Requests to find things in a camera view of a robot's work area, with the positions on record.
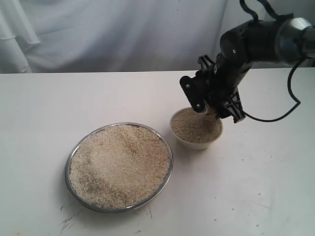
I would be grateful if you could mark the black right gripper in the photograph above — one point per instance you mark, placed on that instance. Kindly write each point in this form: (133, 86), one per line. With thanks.
(215, 85)

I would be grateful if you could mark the brown wooden cup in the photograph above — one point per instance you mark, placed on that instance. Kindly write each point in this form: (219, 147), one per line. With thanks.
(212, 113)

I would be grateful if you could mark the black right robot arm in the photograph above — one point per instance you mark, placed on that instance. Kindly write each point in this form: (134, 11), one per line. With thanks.
(284, 39)

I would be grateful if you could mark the white bowl of rice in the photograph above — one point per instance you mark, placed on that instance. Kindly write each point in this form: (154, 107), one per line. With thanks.
(195, 131)

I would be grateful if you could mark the steel plate of rice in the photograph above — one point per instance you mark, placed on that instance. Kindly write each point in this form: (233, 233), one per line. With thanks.
(118, 167)

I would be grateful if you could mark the white backdrop curtain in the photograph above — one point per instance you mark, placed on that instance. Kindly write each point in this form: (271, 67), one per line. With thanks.
(58, 36)

